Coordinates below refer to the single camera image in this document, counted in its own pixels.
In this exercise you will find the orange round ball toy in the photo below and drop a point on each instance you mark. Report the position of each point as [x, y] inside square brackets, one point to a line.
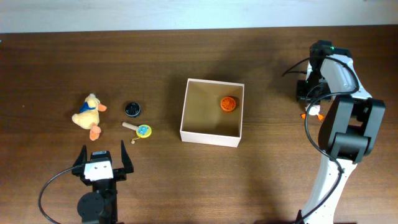
[228, 104]

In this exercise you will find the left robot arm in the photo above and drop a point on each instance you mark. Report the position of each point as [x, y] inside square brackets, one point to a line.
[100, 206]

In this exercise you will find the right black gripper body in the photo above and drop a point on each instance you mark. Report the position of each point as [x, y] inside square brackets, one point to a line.
[315, 89]

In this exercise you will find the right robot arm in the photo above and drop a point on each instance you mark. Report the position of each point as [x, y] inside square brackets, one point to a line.
[350, 118]

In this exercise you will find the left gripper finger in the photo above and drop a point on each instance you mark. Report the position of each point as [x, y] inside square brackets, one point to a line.
[126, 161]
[82, 158]

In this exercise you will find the black round cap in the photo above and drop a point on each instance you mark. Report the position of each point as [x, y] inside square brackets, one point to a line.
[132, 109]

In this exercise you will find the pink hat duck figurine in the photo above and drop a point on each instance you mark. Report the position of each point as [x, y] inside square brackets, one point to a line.
[314, 111]

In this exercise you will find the wooden rattle drum toy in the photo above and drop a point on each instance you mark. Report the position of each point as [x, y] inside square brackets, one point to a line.
[141, 131]

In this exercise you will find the white cardboard box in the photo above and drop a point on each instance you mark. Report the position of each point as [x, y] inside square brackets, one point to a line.
[203, 120]

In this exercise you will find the yellow plush duck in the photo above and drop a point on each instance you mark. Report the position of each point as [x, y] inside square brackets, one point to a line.
[88, 116]

